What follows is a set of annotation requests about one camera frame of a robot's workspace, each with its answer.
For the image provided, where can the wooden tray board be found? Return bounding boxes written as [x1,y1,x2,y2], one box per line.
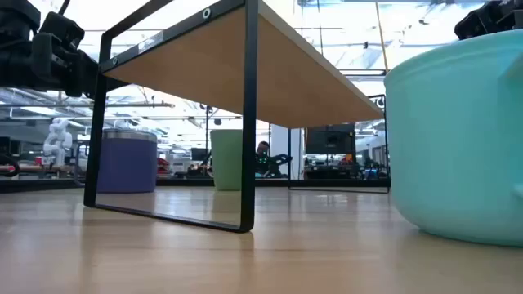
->
[83,0,390,234]

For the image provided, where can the yellow cable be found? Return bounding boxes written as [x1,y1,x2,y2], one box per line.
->
[374,0,389,73]

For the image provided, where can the black metal table frame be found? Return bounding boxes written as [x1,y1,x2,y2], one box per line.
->
[0,177,391,194]

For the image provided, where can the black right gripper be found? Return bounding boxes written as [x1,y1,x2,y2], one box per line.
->
[454,0,523,41]

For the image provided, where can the green plastic cup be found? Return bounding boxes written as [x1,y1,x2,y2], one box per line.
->
[210,129,244,192]

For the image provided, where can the black computer monitor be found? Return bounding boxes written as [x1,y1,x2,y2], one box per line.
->
[305,123,357,156]

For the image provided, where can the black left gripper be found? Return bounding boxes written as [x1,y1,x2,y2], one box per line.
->
[30,11,128,99]

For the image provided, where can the teal ceramic mug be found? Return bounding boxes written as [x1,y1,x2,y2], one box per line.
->
[383,29,523,248]

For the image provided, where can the purple tumbler with lid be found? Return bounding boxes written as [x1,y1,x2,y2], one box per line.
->
[96,128,159,194]

